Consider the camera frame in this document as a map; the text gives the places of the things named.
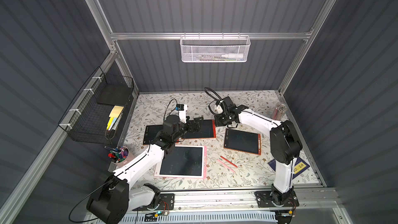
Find red tablet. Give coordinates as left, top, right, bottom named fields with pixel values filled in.
left=224, top=129, right=261, bottom=155
left=183, top=119, right=216, bottom=139
left=143, top=124, right=163, bottom=145

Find red stylus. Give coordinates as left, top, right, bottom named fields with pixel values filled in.
left=220, top=156, right=238, bottom=168

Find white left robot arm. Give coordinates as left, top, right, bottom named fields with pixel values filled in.
left=86, top=115, right=204, bottom=224

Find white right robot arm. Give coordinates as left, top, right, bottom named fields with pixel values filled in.
left=208, top=96, right=303, bottom=207

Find pink white writing tablet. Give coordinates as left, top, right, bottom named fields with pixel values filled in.
left=154, top=145, right=207, bottom=179

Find pink stylus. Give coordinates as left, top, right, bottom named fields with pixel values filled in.
left=217, top=159, right=236, bottom=173

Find clear cup of pencils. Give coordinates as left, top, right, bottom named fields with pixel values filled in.
left=271, top=102, right=288, bottom=121

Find pink cup of markers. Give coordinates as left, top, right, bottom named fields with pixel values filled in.
left=104, top=146, right=134, bottom=167

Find white marker in basket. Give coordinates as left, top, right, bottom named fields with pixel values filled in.
left=221, top=54, right=244, bottom=60

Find yellow sticky notes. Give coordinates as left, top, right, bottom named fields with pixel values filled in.
left=106, top=106, right=124, bottom=131

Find dark blue notebook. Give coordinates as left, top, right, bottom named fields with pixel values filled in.
left=267, top=157, right=310, bottom=179

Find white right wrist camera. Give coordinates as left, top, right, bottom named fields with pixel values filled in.
left=215, top=103, right=223, bottom=114

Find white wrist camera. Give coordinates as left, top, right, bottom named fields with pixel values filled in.
left=215, top=103, right=223, bottom=114
left=175, top=104, right=188, bottom=123

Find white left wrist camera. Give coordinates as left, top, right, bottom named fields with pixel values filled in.
left=175, top=104, right=188, bottom=123

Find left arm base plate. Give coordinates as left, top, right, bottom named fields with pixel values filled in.
left=137, top=193, right=175, bottom=211

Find white wire mesh basket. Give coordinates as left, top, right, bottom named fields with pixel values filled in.
left=179, top=34, right=251, bottom=63

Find black wire wall basket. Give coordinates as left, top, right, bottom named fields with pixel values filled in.
left=59, top=67, right=134, bottom=145

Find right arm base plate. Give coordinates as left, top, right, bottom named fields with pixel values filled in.
left=255, top=190, right=300, bottom=208

